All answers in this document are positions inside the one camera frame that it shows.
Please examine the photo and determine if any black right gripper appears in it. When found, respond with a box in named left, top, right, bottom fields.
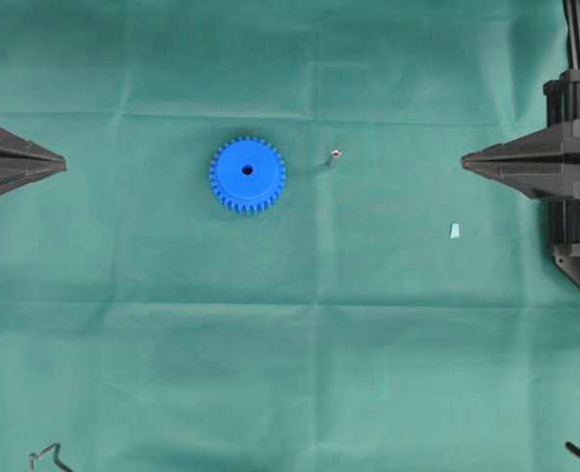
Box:
left=461, top=69, right=580, bottom=289

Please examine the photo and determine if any black bent wire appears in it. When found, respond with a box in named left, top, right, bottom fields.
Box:
left=29, top=442, right=73, bottom=472

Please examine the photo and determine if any small pale tape piece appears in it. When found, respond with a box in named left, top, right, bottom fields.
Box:
left=449, top=223, right=461, bottom=240

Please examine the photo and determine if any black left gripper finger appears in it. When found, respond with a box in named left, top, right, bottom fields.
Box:
left=0, top=127, right=66, bottom=164
left=0, top=157, right=67, bottom=196

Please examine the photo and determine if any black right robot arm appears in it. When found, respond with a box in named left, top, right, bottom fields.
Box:
left=461, top=1, right=580, bottom=289

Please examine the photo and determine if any grey metal shaft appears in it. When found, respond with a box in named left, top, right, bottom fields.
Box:
left=324, top=148, right=343, bottom=169

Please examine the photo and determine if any blue plastic gear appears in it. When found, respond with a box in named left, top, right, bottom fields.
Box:
left=208, top=137, right=287, bottom=214

